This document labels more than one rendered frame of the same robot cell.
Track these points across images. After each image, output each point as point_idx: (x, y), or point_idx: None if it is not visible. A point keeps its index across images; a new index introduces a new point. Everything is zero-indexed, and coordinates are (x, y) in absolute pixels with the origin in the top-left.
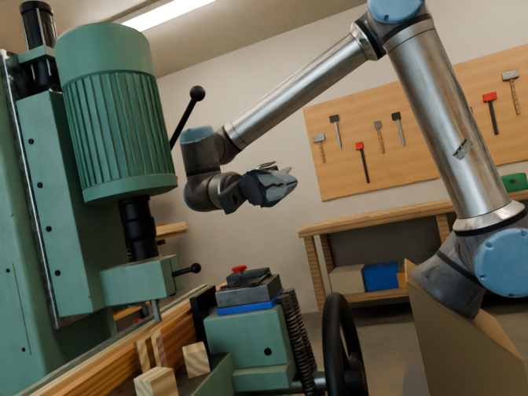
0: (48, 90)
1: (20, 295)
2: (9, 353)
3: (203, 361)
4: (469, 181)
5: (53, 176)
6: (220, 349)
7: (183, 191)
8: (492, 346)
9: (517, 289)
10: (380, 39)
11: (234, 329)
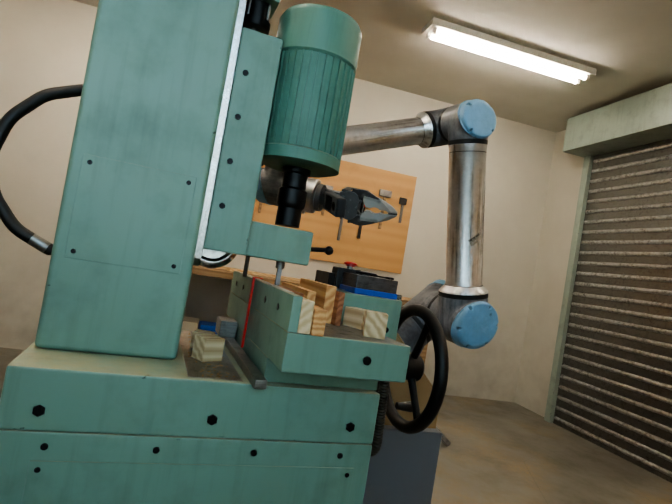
0: (282, 40)
1: (191, 211)
2: (150, 265)
3: None
4: (470, 261)
5: (255, 116)
6: None
7: None
8: (426, 384)
9: (473, 342)
10: (453, 139)
11: (367, 307)
